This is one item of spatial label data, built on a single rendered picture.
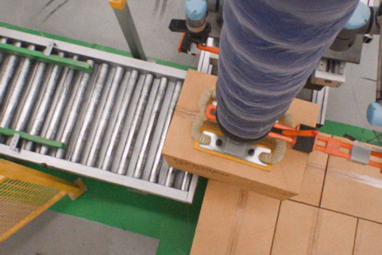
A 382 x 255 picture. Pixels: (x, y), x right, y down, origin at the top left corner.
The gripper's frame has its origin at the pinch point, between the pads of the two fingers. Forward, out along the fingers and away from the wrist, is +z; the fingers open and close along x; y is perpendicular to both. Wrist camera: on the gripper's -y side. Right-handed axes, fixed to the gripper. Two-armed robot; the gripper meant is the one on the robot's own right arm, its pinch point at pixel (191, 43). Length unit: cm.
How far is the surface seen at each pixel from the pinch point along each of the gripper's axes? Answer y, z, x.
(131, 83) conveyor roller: -36, 66, -7
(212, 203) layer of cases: 28, 65, -57
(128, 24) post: -43, 44, 19
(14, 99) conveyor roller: -96, 66, -35
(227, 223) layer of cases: 38, 65, -65
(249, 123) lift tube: 31, -42, -37
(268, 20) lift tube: 26, -105, -36
